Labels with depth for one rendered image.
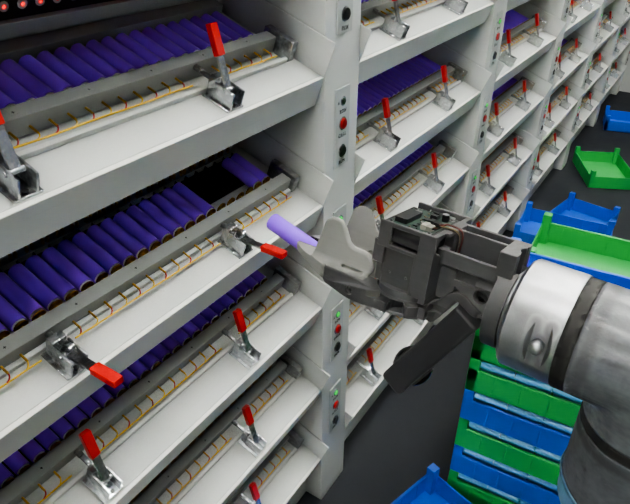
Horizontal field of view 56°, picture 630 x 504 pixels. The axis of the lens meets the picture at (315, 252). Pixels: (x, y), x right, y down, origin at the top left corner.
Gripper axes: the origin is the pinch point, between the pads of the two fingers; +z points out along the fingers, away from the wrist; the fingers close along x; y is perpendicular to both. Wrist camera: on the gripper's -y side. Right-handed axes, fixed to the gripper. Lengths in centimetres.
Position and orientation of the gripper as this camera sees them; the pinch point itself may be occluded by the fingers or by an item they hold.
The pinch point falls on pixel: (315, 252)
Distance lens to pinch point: 58.9
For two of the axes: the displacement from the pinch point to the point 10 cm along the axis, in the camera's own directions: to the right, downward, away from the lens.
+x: -6.0, 2.7, -7.5
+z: -7.9, -3.2, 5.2
